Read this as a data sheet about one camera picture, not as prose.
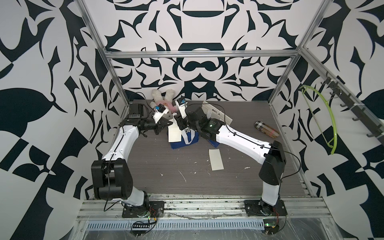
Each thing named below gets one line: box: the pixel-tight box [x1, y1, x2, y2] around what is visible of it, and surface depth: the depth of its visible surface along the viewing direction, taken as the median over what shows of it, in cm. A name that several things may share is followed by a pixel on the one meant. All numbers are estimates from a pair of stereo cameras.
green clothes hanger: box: [299, 85, 338, 155], surface depth 71 cm
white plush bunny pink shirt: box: [149, 89, 178, 113], surface depth 114 cm
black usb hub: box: [132, 223, 151, 229], surface depth 74 cm
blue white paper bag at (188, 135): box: [170, 127, 200, 150], surface depth 85 cm
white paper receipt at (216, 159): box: [209, 148, 224, 171], surface depth 93 cm
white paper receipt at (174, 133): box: [168, 120, 182, 143], surface depth 83 cm
